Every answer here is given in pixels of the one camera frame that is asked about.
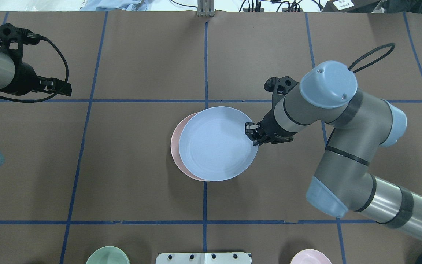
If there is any black box with label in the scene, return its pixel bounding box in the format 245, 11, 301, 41
321, 0, 385, 13

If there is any pink bowl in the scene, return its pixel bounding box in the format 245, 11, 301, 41
290, 249, 331, 264

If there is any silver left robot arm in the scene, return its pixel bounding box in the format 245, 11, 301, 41
0, 46, 72, 167

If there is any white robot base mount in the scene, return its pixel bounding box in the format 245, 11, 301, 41
155, 252, 252, 264

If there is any blue plate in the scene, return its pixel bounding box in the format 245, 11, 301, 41
178, 106, 259, 182

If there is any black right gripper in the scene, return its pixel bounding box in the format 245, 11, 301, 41
245, 110, 294, 146

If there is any light blue cloth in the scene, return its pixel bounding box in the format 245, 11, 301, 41
80, 0, 149, 12

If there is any green bowl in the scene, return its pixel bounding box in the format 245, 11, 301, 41
86, 246, 130, 264

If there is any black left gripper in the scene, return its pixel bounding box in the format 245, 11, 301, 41
7, 62, 72, 97

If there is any grey aluminium frame post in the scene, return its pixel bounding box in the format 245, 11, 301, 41
197, 0, 215, 17

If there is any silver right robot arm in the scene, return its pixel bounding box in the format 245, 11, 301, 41
245, 61, 422, 241

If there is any pink plate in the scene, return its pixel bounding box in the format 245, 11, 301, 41
170, 112, 211, 182

